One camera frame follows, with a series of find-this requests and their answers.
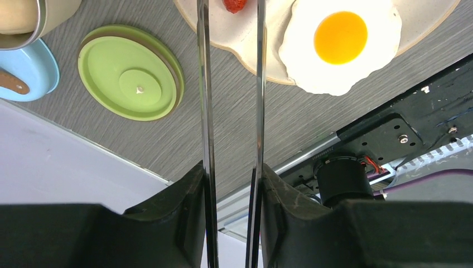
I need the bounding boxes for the steel lunch box bowl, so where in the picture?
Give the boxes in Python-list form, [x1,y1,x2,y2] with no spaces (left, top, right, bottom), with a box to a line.
[1,0,81,51]

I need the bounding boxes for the red toy sausage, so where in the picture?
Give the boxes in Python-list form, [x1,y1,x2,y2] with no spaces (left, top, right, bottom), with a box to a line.
[222,0,247,14]

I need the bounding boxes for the light blue lid with strap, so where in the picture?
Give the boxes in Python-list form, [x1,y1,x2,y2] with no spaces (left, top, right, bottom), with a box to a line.
[1,39,60,102]

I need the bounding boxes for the green round lid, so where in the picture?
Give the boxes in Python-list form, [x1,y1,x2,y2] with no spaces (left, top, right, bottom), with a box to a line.
[78,25,185,121]

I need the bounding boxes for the white dumpling bun toy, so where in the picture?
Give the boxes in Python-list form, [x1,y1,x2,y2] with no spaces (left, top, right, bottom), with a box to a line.
[1,0,38,35]

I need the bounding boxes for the fried egg toy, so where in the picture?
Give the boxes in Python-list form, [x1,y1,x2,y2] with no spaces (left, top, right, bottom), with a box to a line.
[278,1,402,96]

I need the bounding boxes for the steel tongs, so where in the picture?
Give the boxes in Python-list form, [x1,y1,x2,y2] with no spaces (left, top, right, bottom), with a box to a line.
[196,0,267,267]

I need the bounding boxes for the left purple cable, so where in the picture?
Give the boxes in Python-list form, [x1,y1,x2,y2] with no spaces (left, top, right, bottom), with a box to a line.
[373,169,473,202]

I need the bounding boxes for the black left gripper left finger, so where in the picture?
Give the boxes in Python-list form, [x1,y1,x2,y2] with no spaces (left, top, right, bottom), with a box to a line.
[1,163,205,267]

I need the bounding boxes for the cream divided plate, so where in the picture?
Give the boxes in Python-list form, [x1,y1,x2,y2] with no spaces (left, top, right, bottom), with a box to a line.
[172,0,462,86]

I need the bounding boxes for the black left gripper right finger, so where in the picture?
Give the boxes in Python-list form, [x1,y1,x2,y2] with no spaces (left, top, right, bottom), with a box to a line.
[260,164,473,268]

